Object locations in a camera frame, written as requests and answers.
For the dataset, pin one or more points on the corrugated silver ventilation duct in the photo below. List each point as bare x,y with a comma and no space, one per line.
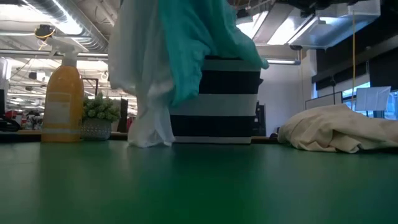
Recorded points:
90,37

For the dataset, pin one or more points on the cream folded garment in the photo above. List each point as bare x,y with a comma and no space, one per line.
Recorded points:
335,130

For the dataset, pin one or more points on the navy white striped laundry basket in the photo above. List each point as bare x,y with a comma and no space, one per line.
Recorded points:
224,105

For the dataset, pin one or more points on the teal shorts with white lining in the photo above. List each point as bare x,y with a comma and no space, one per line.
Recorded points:
186,46

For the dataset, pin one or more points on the white partition panel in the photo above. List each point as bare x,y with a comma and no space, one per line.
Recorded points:
323,101

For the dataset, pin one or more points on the white board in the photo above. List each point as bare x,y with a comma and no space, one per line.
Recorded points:
373,99

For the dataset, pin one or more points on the orange spray bottle white trigger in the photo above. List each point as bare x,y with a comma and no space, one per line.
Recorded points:
62,102

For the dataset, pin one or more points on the shiny metal duct hood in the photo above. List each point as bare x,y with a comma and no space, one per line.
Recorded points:
326,28

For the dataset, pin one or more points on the green succulent in grey pot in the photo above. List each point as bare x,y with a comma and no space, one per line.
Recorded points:
99,109

